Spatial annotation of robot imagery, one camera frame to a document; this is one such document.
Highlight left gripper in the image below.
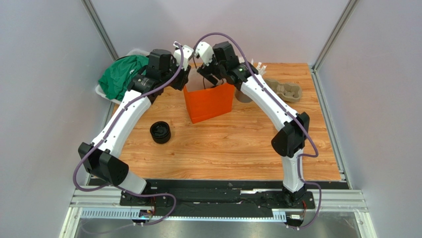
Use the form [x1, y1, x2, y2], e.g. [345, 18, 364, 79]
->
[161, 58, 191, 91]

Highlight orange paper bag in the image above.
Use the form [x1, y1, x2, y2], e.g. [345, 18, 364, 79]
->
[183, 62, 235, 124]

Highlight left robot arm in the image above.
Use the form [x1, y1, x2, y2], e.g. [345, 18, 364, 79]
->
[74, 43, 194, 194]

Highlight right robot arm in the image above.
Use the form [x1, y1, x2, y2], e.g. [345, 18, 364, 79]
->
[195, 41, 310, 200]

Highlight black coffee cup lids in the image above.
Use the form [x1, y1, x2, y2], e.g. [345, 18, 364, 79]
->
[150, 121, 171, 144]

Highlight grey straw holder cup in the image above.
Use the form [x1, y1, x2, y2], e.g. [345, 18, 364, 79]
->
[234, 89, 252, 103]

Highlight white plastic basket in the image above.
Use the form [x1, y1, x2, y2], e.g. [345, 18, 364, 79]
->
[95, 48, 149, 105]

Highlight wrapped white straws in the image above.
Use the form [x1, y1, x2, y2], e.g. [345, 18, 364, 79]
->
[242, 58, 266, 76]

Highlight green jacket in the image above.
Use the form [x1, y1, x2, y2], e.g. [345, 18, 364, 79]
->
[98, 55, 149, 101]

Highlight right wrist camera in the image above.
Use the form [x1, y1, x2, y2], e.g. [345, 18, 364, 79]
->
[195, 41, 214, 66]

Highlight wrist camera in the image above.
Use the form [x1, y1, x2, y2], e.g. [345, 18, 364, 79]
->
[173, 41, 193, 71]
[195, 41, 214, 66]

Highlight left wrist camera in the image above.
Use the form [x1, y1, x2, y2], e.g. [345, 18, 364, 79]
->
[173, 41, 193, 71]

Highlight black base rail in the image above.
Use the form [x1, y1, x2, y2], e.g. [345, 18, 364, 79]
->
[118, 178, 350, 220]

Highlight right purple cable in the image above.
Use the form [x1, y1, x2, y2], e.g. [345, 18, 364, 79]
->
[193, 32, 322, 230]

